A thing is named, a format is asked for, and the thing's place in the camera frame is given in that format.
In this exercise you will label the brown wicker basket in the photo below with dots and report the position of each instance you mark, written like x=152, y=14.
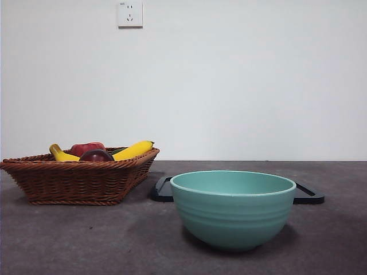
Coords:
x=77, y=183

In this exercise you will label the red apple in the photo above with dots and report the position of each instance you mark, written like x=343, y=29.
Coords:
x=86, y=148

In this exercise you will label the dark red plum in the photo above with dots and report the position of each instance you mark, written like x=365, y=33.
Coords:
x=96, y=156

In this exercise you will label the green vegetable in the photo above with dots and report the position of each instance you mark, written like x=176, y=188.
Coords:
x=118, y=150

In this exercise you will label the white wall power socket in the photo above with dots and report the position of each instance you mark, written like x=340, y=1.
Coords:
x=130, y=15

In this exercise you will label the black rectangular tray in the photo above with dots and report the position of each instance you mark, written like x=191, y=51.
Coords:
x=162, y=193

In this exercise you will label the yellow banana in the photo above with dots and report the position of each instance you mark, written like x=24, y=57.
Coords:
x=134, y=149

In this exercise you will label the teal ceramic bowl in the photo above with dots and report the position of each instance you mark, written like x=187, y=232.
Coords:
x=232, y=217

